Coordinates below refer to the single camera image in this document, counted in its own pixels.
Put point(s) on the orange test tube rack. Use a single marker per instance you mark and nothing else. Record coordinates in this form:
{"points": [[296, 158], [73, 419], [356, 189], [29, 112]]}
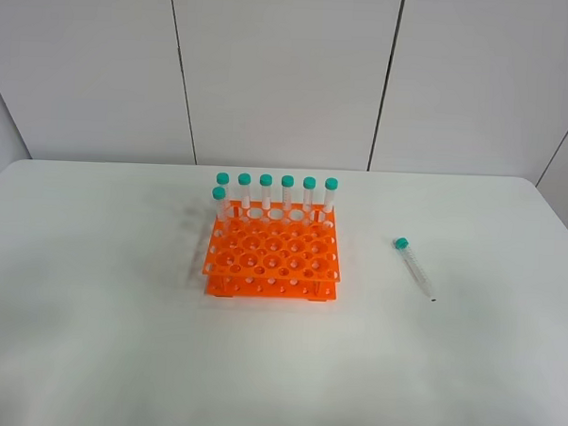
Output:
{"points": [[276, 253]]}

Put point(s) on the green-capped test tube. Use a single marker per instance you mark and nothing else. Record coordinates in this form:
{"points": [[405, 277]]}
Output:
{"points": [[222, 205], [409, 257]]}

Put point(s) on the back-row test tube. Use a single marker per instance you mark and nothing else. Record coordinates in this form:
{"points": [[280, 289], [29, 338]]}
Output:
{"points": [[309, 185], [331, 186], [287, 186], [223, 180], [266, 185], [244, 180]]}

